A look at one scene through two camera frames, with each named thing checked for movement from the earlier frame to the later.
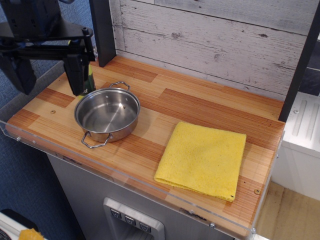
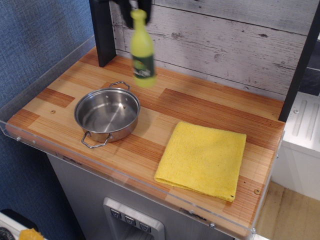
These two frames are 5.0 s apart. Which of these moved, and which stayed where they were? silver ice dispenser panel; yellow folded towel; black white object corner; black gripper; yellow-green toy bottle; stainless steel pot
Moved: black gripper; yellow-green toy bottle
Stayed: black white object corner; yellow folded towel; silver ice dispenser panel; stainless steel pot
